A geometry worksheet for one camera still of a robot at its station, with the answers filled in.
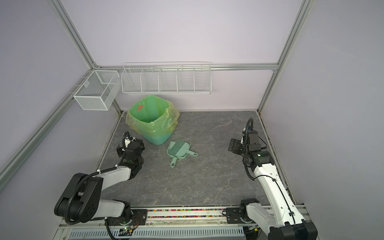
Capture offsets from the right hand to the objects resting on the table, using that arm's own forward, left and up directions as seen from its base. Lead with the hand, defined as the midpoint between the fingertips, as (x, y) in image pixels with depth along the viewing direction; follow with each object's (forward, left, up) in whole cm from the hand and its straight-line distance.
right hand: (239, 145), depth 79 cm
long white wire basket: (+46, +31, +12) cm, 56 cm away
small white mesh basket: (+38, +89, +8) cm, 97 cm away
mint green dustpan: (0, +37, -15) cm, 40 cm away
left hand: (+5, +63, -5) cm, 63 cm away
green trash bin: (+13, +49, -12) cm, 52 cm away
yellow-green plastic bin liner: (+30, +55, -7) cm, 63 cm away
